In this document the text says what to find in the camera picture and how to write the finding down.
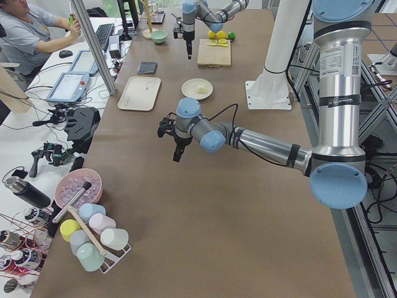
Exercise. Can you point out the mint green bowl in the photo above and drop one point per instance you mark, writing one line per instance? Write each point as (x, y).
(159, 36)

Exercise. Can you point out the folded grey cloth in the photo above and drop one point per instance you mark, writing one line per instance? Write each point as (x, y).
(147, 67)

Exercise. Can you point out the white plastic cup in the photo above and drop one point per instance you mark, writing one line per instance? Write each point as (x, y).
(114, 238)

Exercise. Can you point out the wooden cup tree stand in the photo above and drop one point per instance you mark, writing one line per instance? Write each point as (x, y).
(148, 14)

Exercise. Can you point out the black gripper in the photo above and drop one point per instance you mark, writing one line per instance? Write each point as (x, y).
(181, 141)
(188, 36)

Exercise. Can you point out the black keyboard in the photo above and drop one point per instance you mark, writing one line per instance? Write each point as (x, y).
(103, 32)

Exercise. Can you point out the grey plastic cup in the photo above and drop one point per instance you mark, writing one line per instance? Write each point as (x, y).
(77, 239)

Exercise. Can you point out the blue plastic cup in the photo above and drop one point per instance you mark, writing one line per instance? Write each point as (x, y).
(87, 210)

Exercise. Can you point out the steel ice tongs handle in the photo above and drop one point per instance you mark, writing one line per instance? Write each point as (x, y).
(86, 186)

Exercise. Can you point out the black monitor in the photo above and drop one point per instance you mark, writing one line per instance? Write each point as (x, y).
(130, 20)

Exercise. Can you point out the aluminium frame post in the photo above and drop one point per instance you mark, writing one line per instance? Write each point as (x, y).
(80, 10)

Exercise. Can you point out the mint plastic cup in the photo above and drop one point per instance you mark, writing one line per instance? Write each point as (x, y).
(89, 257)

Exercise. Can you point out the pink plastic cup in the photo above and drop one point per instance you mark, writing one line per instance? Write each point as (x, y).
(99, 222)

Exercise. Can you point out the black plastic cover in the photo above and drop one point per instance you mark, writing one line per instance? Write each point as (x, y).
(80, 127)

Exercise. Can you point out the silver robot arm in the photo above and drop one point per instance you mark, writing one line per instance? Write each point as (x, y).
(336, 165)
(193, 10)

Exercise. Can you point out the steel scoop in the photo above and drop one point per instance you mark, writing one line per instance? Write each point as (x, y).
(177, 18)

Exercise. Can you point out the cream rabbit tray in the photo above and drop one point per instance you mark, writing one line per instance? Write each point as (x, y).
(139, 94)

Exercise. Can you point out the bamboo cutting board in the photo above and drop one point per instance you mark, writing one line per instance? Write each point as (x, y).
(213, 56)

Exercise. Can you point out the pink ice bowl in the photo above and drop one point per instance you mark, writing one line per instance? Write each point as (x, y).
(73, 182)

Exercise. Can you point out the green lime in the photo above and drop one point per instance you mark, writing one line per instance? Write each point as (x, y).
(231, 36)

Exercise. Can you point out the blue teach pendant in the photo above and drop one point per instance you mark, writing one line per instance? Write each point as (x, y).
(69, 87)
(84, 62)

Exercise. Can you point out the yellow plastic cup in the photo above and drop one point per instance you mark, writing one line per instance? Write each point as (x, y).
(68, 227)

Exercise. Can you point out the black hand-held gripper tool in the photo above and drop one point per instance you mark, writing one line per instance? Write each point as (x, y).
(53, 153)

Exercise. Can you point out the white cup rack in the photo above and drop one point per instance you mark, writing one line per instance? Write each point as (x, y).
(112, 257)

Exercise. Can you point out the yellow lemon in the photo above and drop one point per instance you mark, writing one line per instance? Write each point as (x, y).
(211, 34)
(221, 35)

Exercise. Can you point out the yellow plastic knife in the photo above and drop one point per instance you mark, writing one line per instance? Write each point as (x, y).
(217, 44)

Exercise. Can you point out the cream round plate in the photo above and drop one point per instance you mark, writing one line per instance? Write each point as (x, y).
(189, 88)

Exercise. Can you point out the black computer mouse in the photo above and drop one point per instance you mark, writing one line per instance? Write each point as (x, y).
(65, 53)

